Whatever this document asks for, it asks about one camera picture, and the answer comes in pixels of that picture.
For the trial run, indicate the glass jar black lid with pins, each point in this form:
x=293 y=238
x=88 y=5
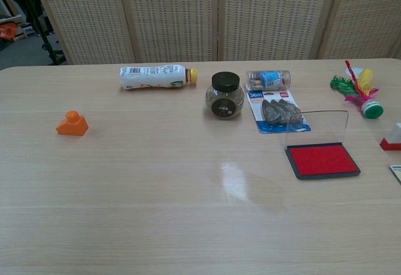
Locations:
x=224 y=106

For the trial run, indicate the colourful feather shuttlecock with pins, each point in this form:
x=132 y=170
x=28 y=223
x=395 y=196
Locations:
x=371 y=107

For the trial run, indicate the black tripod stand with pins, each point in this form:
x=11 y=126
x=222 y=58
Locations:
x=45 y=37

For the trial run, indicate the small orange block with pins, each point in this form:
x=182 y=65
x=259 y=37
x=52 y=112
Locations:
x=72 y=126

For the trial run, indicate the red ink pad clear lid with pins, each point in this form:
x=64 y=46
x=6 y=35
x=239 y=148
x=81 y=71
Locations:
x=322 y=160

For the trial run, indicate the blue packaged binder clips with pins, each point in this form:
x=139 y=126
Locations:
x=275 y=112

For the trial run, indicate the orange plastic object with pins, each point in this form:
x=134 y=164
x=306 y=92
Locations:
x=7 y=32

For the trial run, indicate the white label drink bottle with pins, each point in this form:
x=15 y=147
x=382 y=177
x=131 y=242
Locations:
x=150 y=76

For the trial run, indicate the wooden woven folding screen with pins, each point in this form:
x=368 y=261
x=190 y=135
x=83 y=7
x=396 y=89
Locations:
x=172 y=21

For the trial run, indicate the clear tube blue label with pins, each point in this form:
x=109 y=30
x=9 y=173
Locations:
x=269 y=80

